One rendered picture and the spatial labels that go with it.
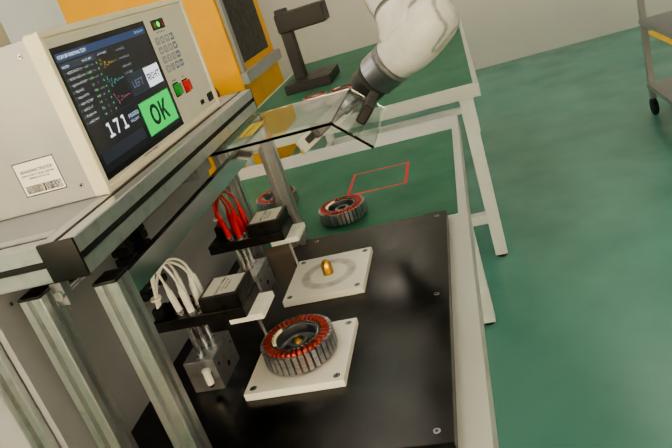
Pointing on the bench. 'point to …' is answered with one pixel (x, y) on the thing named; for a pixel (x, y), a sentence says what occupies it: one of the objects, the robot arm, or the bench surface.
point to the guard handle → (367, 107)
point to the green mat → (397, 204)
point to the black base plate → (425, 292)
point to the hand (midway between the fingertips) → (318, 134)
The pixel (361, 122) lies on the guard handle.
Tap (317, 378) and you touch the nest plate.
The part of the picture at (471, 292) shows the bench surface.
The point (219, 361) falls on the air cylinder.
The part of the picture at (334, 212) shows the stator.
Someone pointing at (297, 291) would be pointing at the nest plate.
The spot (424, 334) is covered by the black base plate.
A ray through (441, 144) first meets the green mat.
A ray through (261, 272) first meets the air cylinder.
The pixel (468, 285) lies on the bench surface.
